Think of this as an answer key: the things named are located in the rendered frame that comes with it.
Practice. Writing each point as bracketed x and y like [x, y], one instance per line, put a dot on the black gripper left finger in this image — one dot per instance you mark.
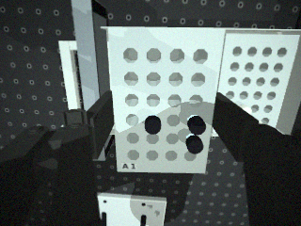
[75, 198]

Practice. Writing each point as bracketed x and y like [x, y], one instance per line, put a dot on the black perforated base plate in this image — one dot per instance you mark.
[33, 93]

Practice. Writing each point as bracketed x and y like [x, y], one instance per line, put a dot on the white block with round holes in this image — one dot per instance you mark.
[265, 76]
[172, 73]

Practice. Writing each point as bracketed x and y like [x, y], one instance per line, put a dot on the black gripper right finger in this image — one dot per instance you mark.
[272, 164]

